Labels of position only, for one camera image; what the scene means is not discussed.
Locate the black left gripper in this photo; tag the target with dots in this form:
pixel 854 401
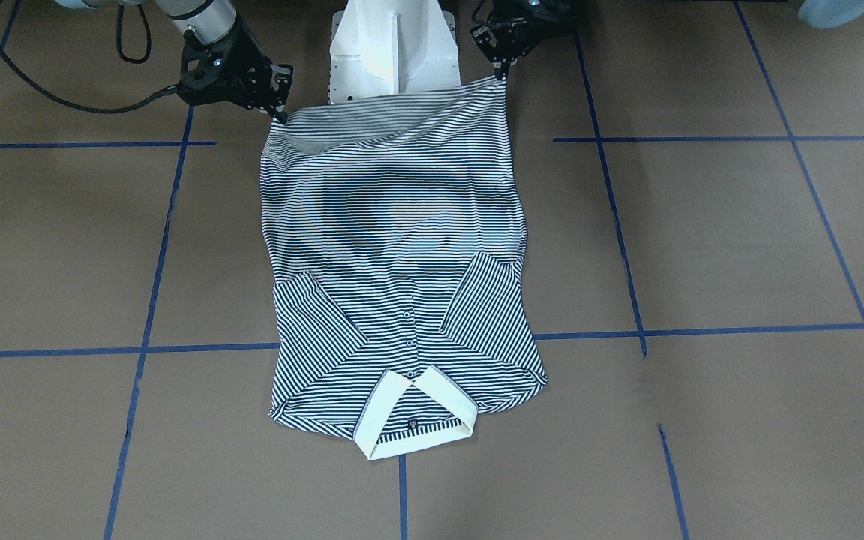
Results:
pixel 523 20

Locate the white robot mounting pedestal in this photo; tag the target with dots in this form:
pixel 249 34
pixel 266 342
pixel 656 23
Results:
pixel 391 48

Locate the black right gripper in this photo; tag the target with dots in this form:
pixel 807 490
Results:
pixel 243 58

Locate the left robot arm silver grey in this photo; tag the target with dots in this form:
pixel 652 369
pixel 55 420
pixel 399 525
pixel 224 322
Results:
pixel 821 15

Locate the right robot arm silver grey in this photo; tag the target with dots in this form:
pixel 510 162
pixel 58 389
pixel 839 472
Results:
pixel 210 21

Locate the navy white striped polo shirt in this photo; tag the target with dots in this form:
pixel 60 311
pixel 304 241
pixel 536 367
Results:
pixel 397 243

